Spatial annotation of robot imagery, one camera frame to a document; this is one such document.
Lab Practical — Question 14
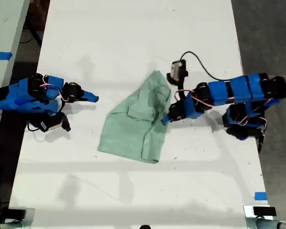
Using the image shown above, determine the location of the pale green T-shirt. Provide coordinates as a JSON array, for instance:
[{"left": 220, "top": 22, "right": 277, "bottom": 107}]
[{"left": 97, "top": 70, "right": 173, "bottom": 165}]

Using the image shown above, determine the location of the white side table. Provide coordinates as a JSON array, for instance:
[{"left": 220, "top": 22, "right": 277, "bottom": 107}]
[{"left": 0, "top": 0, "right": 31, "bottom": 150}]

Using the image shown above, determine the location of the small black box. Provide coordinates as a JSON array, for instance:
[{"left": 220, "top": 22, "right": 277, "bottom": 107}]
[
  {"left": 7, "top": 208, "right": 26, "bottom": 220},
  {"left": 252, "top": 206, "right": 277, "bottom": 218}
]

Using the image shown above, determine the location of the black camera box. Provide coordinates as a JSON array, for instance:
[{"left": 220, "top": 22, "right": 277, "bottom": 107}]
[
  {"left": 166, "top": 59, "right": 190, "bottom": 86},
  {"left": 39, "top": 114, "right": 72, "bottom": 133}
]

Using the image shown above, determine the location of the black camera cable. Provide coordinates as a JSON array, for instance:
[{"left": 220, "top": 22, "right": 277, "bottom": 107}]
[
  {"left": 25, "top": 121, "right": 43, "bottom": 132},
  {"left": 180, "top": 51, "right": 230, "bottom": 82}
]

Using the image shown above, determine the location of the metal corner bracket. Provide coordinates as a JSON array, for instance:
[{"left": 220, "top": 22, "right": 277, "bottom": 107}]
[
  {"left": 243, "top": 204, "right": 281, "bottom": 229},
  {"left": 0, "top": 207, "right": 36, "bottom": 229}
]

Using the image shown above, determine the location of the metal frame tube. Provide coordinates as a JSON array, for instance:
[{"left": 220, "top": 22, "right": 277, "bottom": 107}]
[
  {"left": 0, "top": 220, "right": 23, "bottom": 229},
  {"left": 246, "top": 218, "right": 286, "bottom": 229}
]

